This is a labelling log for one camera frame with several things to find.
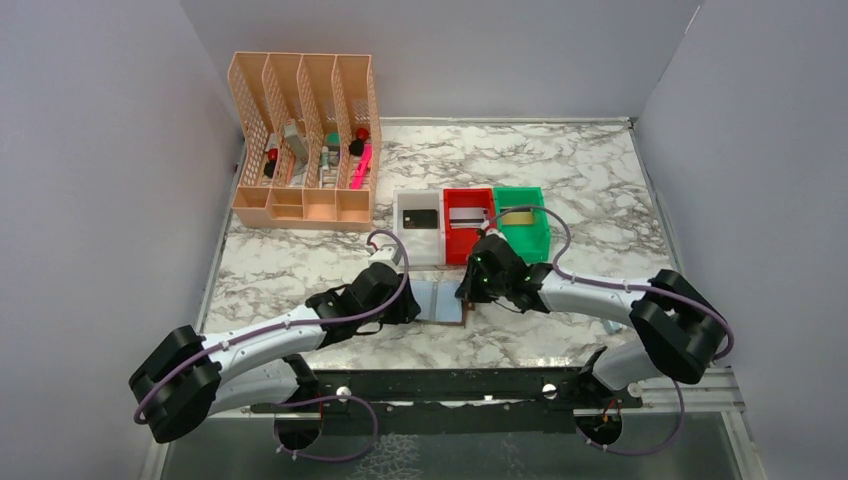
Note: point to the peach plastic desk organizer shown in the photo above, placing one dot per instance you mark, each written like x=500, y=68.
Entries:
x=312, y=129

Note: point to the red plastic bin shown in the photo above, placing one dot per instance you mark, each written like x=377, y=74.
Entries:
x=459, y=242

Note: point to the white striped credit card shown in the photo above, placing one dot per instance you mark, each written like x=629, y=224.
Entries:
x=467, y=217

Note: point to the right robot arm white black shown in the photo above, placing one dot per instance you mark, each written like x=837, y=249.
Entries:
x=679, y=332

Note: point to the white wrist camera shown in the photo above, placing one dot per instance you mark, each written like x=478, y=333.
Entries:
x=489, y=231
x=389, y=255

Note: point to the pink highlighter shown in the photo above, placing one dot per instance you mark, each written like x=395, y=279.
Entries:
x=363, y=166

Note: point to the brown leather card holder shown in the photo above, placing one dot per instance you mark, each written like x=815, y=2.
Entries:
x=438, y=302

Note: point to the black credit card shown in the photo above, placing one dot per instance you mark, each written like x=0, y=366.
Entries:
x=417, y=219

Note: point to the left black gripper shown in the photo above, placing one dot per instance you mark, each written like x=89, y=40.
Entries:
x=407, y=307

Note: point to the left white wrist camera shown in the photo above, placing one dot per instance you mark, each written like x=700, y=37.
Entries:
x=389, y=255

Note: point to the grey stapler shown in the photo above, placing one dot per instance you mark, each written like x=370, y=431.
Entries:
x=295, y=140

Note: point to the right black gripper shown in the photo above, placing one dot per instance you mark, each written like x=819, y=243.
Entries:
x=478, y=275

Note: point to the green cap glue stick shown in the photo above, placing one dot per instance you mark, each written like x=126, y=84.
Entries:
x=330, y=152

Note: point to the black mounting rail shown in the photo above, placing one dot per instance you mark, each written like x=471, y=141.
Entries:
x=442, y=401

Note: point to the red black marker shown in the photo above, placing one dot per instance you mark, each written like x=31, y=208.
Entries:
x=271, y=162

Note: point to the white plastic bin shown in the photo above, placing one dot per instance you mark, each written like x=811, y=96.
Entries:
x=425, y=248

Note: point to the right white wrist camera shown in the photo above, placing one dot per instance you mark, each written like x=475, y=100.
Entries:
x=489, y=231

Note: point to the gold credit card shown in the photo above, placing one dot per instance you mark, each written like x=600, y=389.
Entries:
x=518, y=218

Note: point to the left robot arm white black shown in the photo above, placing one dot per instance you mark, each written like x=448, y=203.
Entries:
x=190, y=376

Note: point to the green plastic bin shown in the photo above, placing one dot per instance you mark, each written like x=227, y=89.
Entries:
x=531, y=243

